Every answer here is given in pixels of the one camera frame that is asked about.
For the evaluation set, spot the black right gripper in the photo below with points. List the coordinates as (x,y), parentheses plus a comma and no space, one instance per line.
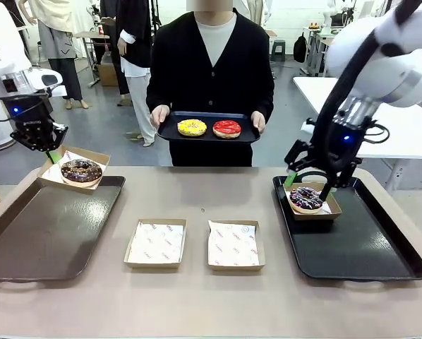
(348,144)

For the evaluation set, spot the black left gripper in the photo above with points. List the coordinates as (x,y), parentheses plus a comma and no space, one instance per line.
(31,116)

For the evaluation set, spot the chocolate donut with sprinkles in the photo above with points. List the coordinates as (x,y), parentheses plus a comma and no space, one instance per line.
(70,173)

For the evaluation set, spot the purple striped chocolate donut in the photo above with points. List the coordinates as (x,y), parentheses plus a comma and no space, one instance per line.
(297,201)

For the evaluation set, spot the cardboard box with purple donut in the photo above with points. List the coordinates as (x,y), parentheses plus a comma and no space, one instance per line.
(332,215)

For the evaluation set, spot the cardboard box with chocolate donut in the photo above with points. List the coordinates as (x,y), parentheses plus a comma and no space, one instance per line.
(91,189)

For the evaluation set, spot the red glazed donut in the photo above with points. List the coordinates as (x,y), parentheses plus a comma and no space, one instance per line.
(221,129)

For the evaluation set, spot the small black tray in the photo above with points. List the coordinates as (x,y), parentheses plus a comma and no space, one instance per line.
(168,136)

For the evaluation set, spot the yellow glazed donut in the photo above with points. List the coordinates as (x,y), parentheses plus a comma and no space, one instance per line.
(186,129)

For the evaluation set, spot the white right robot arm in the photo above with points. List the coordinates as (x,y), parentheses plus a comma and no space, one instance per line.
(401,53)

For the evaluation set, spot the person's right forearm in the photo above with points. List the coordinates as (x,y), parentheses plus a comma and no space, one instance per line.
(158,92)

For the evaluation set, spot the person's left forearm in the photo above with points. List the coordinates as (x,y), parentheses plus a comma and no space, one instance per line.
(264,95)

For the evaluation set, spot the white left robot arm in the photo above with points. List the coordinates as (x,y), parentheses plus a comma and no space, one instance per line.
(3,46)

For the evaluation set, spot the brown serving tray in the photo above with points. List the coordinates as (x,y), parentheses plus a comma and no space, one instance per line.
(38,236)

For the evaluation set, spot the person's left hand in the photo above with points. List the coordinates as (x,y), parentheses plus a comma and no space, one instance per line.
(258,120)

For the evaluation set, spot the person's right hand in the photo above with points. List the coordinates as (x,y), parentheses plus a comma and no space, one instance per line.
(158,114)

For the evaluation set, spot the brown cardboard carton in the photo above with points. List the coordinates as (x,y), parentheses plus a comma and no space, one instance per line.
(108,75)

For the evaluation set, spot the white table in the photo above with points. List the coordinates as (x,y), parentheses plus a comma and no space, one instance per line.
(408,141)

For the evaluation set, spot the wooden background table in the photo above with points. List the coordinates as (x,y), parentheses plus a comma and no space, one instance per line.
(91,34)

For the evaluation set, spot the black backpack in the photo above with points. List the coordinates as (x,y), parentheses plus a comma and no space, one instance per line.
(300,49)

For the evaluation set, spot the person in black cardigan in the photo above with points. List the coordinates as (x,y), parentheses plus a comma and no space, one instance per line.
(232,77)

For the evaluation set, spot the grey stool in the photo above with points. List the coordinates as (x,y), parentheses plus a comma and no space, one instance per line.
(278,47)

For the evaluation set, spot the grey background desk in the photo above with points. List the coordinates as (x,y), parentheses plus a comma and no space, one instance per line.
(318,39)

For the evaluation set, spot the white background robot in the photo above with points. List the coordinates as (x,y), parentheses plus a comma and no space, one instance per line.
(330,10)

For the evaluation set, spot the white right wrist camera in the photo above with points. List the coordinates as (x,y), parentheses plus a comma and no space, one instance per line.
(307,127)

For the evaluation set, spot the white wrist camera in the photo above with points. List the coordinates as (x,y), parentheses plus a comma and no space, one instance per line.
(41,79)
(307,127)

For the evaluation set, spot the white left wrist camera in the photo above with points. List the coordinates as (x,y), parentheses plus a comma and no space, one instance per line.
(41,79)

